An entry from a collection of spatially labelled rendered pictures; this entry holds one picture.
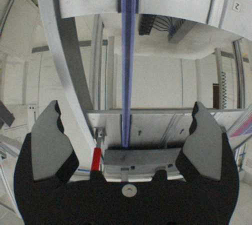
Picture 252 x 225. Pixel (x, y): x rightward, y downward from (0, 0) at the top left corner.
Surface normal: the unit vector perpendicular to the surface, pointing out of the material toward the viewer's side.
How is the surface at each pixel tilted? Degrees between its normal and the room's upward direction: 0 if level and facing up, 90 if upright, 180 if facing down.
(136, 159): 134
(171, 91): 90
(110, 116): 44
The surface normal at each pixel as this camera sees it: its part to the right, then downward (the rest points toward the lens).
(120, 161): 0.00, -0.69
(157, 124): -0.01, 0.73
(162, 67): 0.00, 0.00
